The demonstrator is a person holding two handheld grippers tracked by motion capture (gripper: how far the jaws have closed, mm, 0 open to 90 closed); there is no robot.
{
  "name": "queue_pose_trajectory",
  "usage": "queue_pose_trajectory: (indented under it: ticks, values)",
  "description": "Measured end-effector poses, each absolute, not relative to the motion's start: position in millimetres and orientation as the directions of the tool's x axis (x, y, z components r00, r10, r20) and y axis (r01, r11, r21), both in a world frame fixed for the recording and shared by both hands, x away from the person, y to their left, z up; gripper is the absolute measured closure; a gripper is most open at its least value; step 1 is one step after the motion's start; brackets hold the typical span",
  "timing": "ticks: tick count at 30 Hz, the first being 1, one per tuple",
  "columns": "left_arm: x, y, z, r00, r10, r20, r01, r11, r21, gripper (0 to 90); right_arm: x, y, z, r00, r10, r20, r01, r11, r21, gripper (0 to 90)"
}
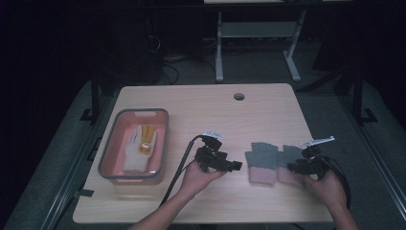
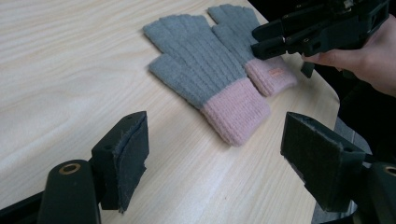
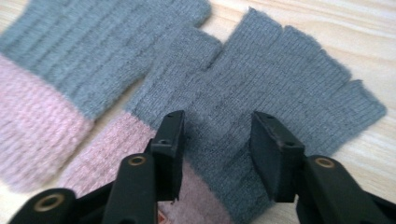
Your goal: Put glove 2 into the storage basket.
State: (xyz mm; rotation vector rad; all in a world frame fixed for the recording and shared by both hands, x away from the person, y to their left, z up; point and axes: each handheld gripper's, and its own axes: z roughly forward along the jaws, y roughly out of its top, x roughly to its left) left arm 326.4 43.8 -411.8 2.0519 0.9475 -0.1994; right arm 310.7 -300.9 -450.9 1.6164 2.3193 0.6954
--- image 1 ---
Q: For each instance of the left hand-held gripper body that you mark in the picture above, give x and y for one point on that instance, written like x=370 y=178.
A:
x=210 y=158

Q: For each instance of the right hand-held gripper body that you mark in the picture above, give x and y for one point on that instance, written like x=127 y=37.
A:
x=314 y=164

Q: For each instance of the grey and pink fingerless glove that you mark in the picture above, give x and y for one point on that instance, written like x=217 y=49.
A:
x=287 y=179
x=261 y=159

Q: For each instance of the beige glove with bear face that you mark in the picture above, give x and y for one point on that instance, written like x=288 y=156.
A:
x=145 y=148

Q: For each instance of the pink basket with grey rim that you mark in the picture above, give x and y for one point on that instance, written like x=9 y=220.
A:
x=111 y=156

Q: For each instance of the person's left hand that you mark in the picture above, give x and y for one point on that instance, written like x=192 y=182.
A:
x=196 y=180

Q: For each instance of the person's right hand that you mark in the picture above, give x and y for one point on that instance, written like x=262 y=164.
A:
x=330 y=190

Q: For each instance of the round grey table grommet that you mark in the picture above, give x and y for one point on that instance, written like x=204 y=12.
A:
x=239 y=96

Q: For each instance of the black metal post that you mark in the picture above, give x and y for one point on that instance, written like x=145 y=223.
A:
x=357 y=96
x=94 y=96

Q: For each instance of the white metal desk frame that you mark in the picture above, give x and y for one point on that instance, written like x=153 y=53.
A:
x=255 y=29

